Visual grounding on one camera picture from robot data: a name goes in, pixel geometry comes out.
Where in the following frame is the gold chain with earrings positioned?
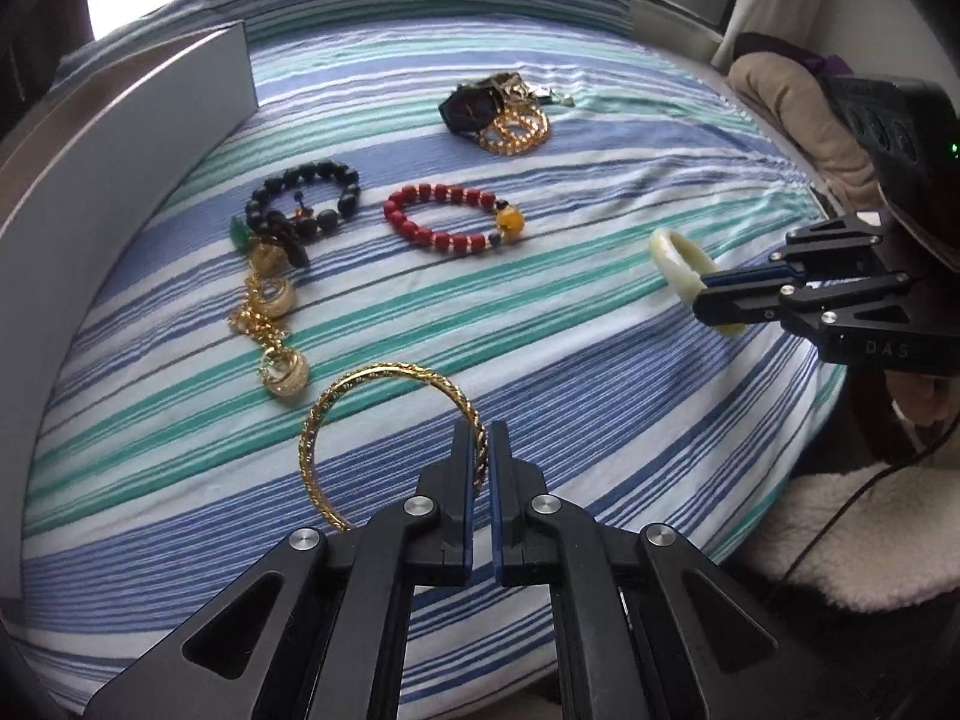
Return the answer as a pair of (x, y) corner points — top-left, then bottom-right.
(227, 237), (311, 400)

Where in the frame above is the striped blue green bedsheet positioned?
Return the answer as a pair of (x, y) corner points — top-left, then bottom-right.
(8, 0), (843, 710)

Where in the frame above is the pale jade bangle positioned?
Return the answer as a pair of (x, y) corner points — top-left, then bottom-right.
(647, 227), (721, 307)

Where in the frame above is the beige folded blanket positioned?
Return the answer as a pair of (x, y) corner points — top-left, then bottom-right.
(727, 32), (882, 211)

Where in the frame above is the black bead bracelet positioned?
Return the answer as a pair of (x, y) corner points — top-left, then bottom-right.
(227, 157), (363, 269)

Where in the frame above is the right hand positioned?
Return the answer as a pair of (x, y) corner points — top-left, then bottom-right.
(885, 371), (958, 427)

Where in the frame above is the gold bead necklace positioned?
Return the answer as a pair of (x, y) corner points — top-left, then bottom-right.
(475, 106), (554, 158)

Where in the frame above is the red bead bracelet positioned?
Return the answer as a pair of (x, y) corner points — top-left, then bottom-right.
(382, 180), (527, 256)

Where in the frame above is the white fleece blanket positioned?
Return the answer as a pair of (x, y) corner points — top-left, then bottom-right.
(739, 463), (958, 613)

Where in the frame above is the black leather strap watch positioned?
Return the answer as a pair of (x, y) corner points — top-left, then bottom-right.
(438, 82), (503, 137)

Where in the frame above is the black camera module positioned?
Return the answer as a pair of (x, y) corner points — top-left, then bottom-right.
(827, 75), (958, 270)

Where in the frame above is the long grey cardboard box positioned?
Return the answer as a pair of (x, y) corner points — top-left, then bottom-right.
(2, 23), (257, 600)

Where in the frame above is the black cable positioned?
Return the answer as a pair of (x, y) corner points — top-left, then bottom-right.
(779, 418), (960, 587)

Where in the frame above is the gold twisted bangle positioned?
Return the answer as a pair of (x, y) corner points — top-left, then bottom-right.
(296, 362), (490, 533)

